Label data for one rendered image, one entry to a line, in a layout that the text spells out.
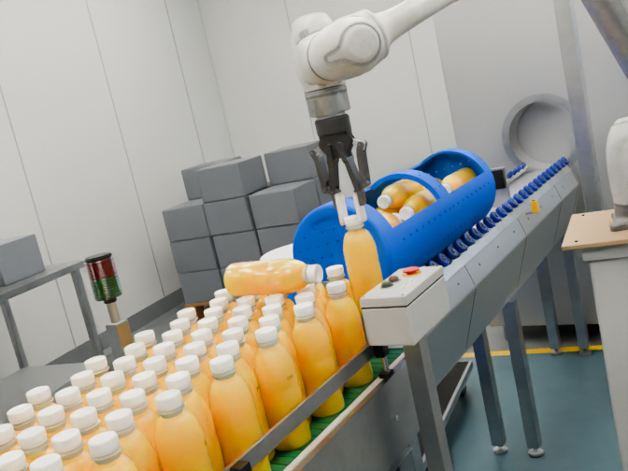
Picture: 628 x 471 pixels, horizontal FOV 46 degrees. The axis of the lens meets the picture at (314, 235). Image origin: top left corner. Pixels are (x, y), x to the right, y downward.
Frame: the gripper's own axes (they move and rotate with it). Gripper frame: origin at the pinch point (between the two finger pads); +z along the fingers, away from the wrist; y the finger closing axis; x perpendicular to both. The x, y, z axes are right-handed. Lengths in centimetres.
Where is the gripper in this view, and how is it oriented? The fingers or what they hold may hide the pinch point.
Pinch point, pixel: (350, 207)
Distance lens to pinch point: 160.3
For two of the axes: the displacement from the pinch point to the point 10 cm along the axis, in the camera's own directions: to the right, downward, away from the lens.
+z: 2.2, 9.6, 1.7
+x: -5.0, 2.6, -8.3
